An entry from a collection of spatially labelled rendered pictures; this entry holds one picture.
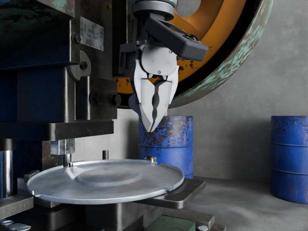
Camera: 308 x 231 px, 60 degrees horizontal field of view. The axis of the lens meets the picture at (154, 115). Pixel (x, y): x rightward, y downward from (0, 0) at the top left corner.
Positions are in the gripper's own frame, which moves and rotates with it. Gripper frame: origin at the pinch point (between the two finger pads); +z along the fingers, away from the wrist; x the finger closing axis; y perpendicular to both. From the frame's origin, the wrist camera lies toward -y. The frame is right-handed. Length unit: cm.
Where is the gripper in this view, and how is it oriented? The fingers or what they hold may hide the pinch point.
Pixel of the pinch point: (151, 125)
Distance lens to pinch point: 46.0
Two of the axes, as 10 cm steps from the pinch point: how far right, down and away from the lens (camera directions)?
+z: -0.8, 9.9, 0.9
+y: -5.6, -1.1, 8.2
